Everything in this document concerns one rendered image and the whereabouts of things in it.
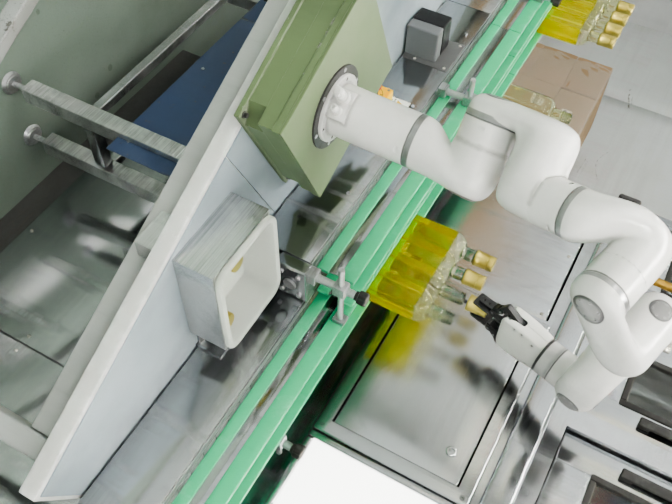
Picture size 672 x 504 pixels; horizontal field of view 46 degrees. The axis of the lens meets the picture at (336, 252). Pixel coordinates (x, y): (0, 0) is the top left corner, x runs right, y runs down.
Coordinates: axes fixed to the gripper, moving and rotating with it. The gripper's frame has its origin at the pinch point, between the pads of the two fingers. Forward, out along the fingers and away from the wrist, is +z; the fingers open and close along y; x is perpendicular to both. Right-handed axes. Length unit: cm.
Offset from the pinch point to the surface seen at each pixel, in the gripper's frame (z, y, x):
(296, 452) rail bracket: 5.8, -4.3, 47.5
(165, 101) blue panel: 82, 14, 16
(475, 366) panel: -4.2, -12.6, 4.7
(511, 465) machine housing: -23.1, -12.8, 16.9
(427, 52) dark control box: 49, 18, -36
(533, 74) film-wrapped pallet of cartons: 171, -235, -335
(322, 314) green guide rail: 20.5, 3.9, 26.3
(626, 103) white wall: 137, -310, -447
